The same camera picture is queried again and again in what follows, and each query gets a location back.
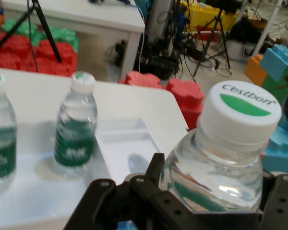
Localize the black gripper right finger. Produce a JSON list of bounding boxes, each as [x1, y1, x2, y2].
[[259, 174, 288, 230]]

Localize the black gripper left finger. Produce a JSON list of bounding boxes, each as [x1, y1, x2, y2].
[[63, 152, 207, 230]]

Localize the green label water bottle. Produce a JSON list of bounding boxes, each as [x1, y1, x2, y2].
[[158, 80, 283, 214], [54, 71, 98, 167], [0, 73, 17, 192]]

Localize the light blue foam block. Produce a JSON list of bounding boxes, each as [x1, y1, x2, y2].
[[263, 112, 288, 178]]

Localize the white plastic tray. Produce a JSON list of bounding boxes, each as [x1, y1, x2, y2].
[[0, 117, 165, 230]]

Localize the green foam block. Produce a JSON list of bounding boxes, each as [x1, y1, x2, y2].
[[1, 19, 80, 53], [262, 68, 288, 106]]

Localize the red foam block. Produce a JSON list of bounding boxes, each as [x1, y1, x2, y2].
[[119, 70, 205, 131], [0, 16, 79, 77]]

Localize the orange foam block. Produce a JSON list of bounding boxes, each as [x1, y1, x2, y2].
[[244, 54, 271, 87]]

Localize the white perforated basket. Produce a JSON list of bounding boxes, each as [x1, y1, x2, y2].
[[227, 39, 258, 62]]

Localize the white slanted pole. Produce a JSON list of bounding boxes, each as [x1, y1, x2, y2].
[[251, 0, 284, 57]]

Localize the black background tripod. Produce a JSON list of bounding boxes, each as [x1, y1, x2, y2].
[[193, 9, 231, 77]]

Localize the white background table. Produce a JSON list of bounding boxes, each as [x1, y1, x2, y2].
[[1, 0, 146, 80]]

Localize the thin black tripod cable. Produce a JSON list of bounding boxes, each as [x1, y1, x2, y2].
[[26, 0, 39, 73]]

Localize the black camera tripod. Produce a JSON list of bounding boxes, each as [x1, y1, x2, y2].
[[0, 0, 63, 63]]

